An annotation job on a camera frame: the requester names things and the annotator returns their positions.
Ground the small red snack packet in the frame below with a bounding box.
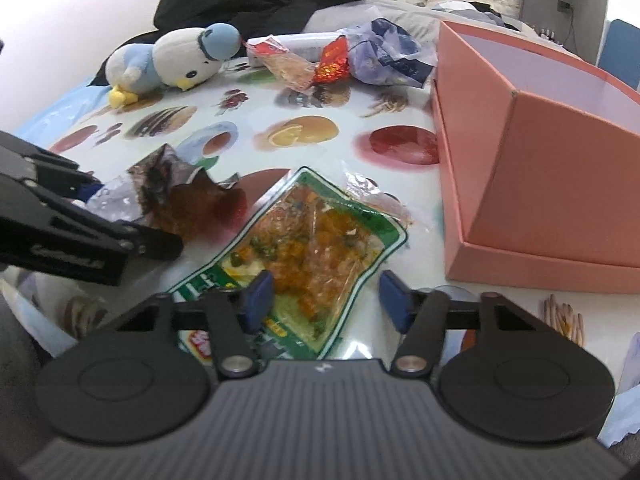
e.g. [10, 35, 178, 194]
[312, 36, 350, 84]

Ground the red white stick packet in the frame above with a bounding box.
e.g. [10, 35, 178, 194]
[246, 36, 314, 92]

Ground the brown white snack bag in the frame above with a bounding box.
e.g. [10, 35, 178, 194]
[86, 144, 247, 243]

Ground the green edged pickle snack pack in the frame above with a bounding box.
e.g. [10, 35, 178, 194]
[171, 167, 408, 360]

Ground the crumpled blue plastic bag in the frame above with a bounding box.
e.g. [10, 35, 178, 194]
[342, 18, 437, 88]

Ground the fruit print tablecloth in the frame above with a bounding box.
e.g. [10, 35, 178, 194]
[14, 54, 640, 391]

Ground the penguin plush toy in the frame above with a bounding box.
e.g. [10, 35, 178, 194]
[105, 23, 242, 110]

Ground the pink cardboard box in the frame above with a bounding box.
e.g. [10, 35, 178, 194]
[433, 22, 639, 294]

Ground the blue chair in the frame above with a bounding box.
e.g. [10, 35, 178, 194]
[597, 18, 640, 90]

